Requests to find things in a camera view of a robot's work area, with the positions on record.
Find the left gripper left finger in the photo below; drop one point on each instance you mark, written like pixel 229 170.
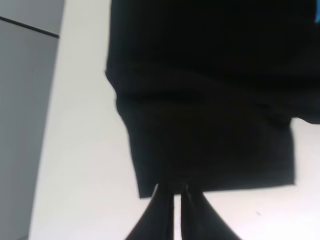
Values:
pixel 157 221

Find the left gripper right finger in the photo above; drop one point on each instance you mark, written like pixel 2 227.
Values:
pixel 199 221

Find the black printed t-shirt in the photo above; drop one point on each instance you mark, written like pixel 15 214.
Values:
pixel 207 89

